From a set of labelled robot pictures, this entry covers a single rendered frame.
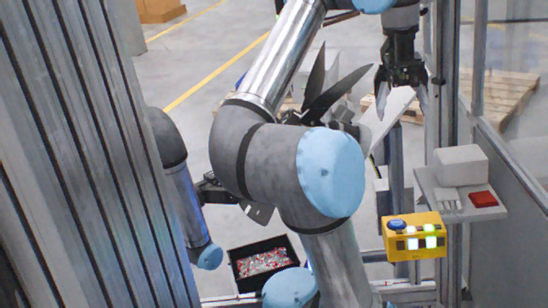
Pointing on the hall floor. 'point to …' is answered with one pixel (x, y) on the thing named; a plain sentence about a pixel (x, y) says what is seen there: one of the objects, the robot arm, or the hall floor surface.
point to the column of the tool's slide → (446, 112)
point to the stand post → (396, 183)
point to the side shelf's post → (455, 266)
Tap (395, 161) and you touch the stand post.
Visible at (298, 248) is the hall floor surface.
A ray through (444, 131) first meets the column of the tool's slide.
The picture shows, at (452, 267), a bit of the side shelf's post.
